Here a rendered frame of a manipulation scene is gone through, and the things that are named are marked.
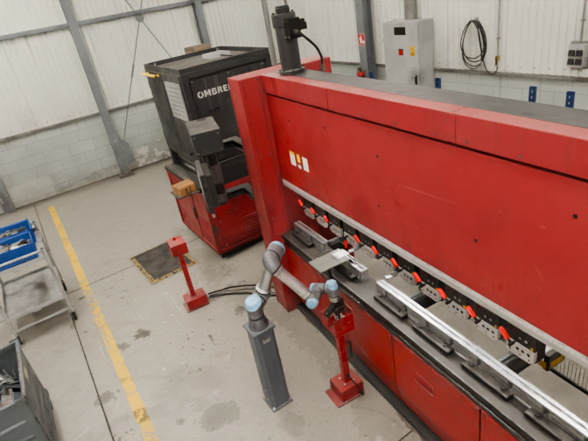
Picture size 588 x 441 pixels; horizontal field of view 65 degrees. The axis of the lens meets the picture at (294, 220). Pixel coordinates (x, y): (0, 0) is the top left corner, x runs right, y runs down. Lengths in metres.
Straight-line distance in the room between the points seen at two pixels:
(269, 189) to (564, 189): 2.66
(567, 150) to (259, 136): 2.59
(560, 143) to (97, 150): 8.92
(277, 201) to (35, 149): 6.42
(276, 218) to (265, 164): 0.53
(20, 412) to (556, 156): 3.58
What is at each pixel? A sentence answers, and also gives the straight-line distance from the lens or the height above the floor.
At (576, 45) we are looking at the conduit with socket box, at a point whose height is 1.69.
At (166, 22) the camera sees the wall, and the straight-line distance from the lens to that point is 10.11.
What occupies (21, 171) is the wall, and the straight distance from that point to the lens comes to 9.86.
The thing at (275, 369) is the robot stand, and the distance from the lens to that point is 3.63.
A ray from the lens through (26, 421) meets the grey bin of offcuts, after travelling 4.00.
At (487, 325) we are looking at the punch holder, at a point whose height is 1.25.
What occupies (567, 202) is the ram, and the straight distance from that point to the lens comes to 1.96.
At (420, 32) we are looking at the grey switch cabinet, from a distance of 7.90.
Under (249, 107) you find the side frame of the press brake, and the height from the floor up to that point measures 2.08.
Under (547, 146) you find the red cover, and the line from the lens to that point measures 1.91.
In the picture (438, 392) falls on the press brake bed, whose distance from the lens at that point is 3.07.
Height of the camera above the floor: 2.92
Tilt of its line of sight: 27 degrees down
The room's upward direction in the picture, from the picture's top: 11 degrees counter-clockwise
